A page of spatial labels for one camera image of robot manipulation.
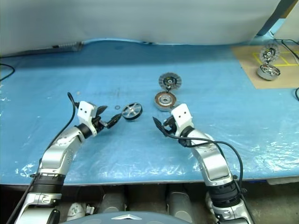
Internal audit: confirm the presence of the brown cardboard sheet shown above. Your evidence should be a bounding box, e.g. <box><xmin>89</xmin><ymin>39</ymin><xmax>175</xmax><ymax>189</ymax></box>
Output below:
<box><xmin>230</xmin><ymin>43</ymin><xmax>299</xmax><ymax>90</ymax></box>

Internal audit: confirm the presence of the grey rounded cylinder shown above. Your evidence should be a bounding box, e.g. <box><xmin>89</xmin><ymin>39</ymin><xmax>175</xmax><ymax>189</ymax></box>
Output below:
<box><xmin>100</xmin><ymin>186</ymin><xmax>128</xmax><ymax>213</ymax></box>
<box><xmin>166</xmin><ymin>186</ymin><xmax>196</xmax><ymax>221</ymax></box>

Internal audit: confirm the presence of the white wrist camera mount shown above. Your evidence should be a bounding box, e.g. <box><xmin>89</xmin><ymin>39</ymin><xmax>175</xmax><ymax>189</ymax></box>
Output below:
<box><xmin>77</xmin><ymin>101</ymin><xmax>98</xmax><ymax>136</ymax></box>
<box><xmin>170</xmin><ymin>104</ymin><xmax>194</xmax><ymax>137</ymax></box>

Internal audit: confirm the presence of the silver spoked rotor black rim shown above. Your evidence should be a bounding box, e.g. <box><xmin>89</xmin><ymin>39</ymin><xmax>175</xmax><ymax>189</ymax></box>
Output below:
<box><xmin>121</xmin><ymin>102</ymin><xmax>143</xmax><ymax>122</ymax></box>

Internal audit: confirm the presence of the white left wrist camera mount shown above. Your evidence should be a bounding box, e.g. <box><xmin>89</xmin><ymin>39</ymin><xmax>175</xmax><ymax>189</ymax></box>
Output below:
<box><xmin>77</xmin><ymin>101</ymin><xmax>98</xmax><ymax>136</ymax></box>

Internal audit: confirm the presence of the copper wound stator disc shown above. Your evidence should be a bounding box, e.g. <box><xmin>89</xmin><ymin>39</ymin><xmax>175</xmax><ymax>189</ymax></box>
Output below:
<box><xmin>154</xmin><ymin>91</ymin><xmax>178</xmax><ymax>112</ymax></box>

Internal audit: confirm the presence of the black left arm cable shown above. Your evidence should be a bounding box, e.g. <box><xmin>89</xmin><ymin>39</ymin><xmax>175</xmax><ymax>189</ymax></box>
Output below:
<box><xmin>4</xmin><ymin>92</ymin><xmax>79</xmax><ymax>224</ymax></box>

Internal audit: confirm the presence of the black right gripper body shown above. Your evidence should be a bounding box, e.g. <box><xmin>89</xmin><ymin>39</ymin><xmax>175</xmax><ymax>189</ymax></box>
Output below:
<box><xmin>164</xmin><ymin>118</ymin><xmax>180</xmax><ymax>139</ymax></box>

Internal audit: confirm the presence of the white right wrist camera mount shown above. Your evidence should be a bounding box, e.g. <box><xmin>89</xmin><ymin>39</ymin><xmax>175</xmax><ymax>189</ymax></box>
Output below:
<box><xmin>170</xmin><ymin>104</ymin><xmax>194</xmax><ymax>137</ymax></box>

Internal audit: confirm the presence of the upright grey rotor disc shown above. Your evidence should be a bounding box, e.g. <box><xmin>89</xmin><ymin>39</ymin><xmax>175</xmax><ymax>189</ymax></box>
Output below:
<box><xmin>260</xmin><ymin>43</ymin><xmax>280</xmax><ymax>63</ymax></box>

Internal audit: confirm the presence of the blue plastic table cover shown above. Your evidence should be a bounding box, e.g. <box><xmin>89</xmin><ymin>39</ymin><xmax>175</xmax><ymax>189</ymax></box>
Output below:
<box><xmin>0</xmin><ymin>38</ymin><xmax>299</xmax><ymax>186</ymax></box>

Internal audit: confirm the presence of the silver spoked motor rotor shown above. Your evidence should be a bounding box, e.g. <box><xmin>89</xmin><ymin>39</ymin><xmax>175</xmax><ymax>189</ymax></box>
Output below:
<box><xmin>256</xmin><ymin>63</ymin><xmax>281</xmax><ymax>81</ymax></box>

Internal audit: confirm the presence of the white object green print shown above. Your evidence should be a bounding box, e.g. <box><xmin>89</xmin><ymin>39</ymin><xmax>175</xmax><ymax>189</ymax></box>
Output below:
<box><xmin>66</xmin><ymin>202</ymin><xmax>94</xmax><ymax>222</ymax></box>

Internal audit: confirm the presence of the grey power strip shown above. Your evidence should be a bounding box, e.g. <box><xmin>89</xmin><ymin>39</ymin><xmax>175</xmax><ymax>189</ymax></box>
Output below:
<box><xmin>51</xmin><ymin>41</ymin><xmax>84</xmax><ymax>51</ymax></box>

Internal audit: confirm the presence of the white backdrop sheet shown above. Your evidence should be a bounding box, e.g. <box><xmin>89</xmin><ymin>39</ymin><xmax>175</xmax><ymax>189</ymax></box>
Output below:
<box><xmin>0</xmin><ymin>0</ymin><xmax>282</xmax><ymax>58</ymax></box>

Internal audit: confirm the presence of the grey-blue robot torso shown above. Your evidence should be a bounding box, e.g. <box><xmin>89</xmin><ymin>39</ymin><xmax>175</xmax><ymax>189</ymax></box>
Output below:
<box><xmin>59</xmin><ymin>210</ymin><xmax>201</xmax><ymax>224</ymax></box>

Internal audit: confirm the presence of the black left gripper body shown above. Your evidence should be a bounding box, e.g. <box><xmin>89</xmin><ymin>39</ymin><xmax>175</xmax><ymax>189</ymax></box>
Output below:
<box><xmin>93</xmin><ymin>114</ymin><xmax>111</xmax><ymax>133</ymax></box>

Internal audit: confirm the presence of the dark slanted bar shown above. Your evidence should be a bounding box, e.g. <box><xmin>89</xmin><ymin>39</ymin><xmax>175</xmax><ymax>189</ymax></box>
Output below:
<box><xmin>256</xmin><ymin>0</ymin><xmax>292</xmax><ymax>36</ymax></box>

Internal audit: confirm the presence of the finned motor cover circuit board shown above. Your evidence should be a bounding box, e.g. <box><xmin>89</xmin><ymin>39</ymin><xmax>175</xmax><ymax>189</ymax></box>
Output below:
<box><xmin>158</xmin><ymin>72</ymin><xmax>182</xmax><ymax>91</ymax></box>

